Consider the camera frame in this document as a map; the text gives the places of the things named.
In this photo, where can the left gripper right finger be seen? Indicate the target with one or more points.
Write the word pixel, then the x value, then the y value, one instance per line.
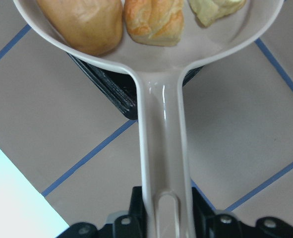
pixel 202 214

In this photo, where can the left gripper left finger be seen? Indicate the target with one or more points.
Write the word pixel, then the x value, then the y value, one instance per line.
pixel 137 209

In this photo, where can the beige plastic dustpan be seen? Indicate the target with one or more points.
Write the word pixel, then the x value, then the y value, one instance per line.
pixel 158 73

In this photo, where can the bin with black trash bag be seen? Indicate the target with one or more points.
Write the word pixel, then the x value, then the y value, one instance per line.
pixel 119 88

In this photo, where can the torn croissant piece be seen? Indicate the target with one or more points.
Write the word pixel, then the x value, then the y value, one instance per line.
pixel 154 22

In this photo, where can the round brown bread roll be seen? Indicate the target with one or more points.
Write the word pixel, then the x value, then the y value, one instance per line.
pixel 93 27

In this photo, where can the small pale bread chunk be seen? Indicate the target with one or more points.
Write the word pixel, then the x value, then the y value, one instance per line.
pixel 208 11

